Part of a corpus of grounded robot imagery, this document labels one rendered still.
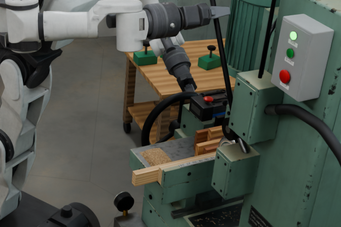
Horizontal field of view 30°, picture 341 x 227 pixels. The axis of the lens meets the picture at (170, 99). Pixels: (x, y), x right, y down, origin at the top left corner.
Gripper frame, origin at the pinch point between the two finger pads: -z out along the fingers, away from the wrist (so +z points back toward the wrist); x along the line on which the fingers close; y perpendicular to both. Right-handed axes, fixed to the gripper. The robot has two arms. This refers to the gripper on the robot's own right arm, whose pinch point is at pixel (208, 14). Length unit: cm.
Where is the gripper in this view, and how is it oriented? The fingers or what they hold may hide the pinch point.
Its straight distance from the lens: 167.5
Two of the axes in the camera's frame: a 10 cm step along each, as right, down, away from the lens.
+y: 1.6, 9.9, 0.4
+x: -4.7, 0.4, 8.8
